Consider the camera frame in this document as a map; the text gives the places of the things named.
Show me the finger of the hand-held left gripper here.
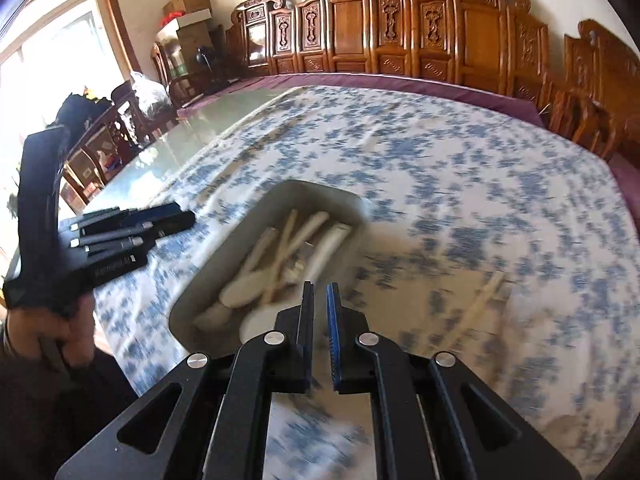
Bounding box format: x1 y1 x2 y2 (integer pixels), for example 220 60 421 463
70 234 161 261
60 202 196 238

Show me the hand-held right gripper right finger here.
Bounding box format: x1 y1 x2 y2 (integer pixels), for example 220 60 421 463
326 282 583 480

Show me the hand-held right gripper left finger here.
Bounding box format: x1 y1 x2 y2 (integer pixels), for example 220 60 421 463
55 281 316 480

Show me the cream plastic spoon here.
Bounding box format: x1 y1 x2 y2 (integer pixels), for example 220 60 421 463
220 210 301 307

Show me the cream plastic fork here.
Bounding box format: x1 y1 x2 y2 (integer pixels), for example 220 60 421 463
272 211 332 281

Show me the rectangular metal box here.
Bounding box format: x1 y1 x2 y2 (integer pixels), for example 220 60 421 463
167 180 371 356

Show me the wooden chopstick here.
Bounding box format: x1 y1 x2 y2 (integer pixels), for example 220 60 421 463
450 272 501 341
465 272 508 333

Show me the person's left forearm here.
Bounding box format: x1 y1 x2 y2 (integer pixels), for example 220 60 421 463
0 340 146 480

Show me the person's left hand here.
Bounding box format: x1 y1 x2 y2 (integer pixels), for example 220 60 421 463
7 292 96 368

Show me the wooden dining chair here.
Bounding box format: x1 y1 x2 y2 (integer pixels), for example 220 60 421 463
60 85 176 206

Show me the translucent plastic bag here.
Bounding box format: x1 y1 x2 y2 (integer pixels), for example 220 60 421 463
131 72 173 121

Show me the dark clothing pile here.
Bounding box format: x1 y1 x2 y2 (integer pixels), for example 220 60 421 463
47 91 118 131

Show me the dark wooden corner chair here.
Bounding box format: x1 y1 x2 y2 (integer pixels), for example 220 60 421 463
150 42 201 103

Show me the blue floral tablecloth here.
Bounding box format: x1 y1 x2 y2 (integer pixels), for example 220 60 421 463
92 85 640 480

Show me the white flat box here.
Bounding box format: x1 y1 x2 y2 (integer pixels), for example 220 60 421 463
155 10 211 41

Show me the purple sofa cushion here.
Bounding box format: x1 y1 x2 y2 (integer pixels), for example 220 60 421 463
177 74 546 128

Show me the carved wooden sofa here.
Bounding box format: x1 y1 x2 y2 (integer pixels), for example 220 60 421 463
225 0 566 126

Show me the purple armchair cushion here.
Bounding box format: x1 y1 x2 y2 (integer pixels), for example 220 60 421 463
607 152 640 206

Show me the carved wooden armchair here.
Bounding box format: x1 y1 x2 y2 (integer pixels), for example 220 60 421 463
545 19 640 161

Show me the wooden window frame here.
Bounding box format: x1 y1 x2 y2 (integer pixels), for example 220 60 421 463
0 0 141 261

